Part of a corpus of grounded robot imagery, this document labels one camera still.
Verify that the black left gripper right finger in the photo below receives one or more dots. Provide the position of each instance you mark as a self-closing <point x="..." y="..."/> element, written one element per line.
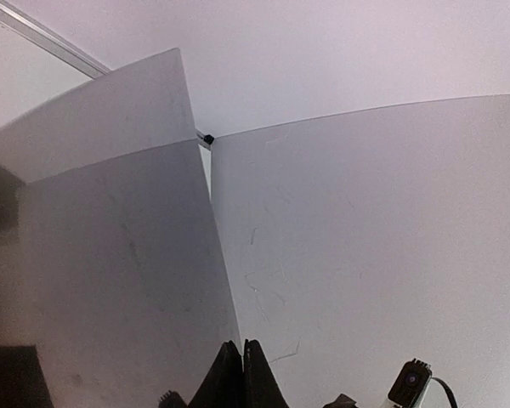
<point x="261" y="388"/>

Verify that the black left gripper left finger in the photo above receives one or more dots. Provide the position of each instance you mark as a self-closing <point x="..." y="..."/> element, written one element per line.
<point x="223" y="384"/>

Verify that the metal scraper red handle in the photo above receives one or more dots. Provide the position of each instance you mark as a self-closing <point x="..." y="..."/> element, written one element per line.
<point x="113" y="287"/>

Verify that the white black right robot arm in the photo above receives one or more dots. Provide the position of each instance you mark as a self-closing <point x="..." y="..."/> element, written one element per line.
<point x="411" y="386"/>

